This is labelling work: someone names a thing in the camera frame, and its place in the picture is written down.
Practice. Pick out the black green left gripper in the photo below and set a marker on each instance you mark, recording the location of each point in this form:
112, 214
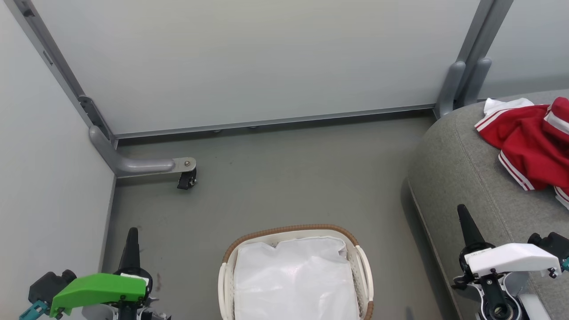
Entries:
98, 289

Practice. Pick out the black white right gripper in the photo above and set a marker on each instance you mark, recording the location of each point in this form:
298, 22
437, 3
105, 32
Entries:
511, 260

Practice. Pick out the red white-striped garment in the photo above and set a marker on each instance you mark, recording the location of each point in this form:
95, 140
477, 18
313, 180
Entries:
524, 142

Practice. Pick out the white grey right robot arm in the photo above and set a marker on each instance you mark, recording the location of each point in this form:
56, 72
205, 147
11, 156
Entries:
502, 306

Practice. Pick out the white laundry basket brown rim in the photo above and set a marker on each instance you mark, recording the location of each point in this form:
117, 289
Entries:
289, 230

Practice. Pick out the grey fabric sofa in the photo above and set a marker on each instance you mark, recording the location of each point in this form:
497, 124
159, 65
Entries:
466, 169

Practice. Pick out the black caster wheel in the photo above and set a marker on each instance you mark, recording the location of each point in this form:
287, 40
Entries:
186, 180

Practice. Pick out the white cloth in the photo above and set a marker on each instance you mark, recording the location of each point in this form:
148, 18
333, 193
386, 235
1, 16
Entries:
293, 280

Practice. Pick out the grey partition post with foot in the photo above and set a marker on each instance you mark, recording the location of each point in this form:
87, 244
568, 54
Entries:
142, 165

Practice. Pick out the grey double partition post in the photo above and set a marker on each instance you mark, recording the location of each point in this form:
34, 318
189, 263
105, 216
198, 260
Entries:
449, 89

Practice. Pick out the grey partition base rail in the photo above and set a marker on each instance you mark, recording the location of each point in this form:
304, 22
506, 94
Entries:
311, 119

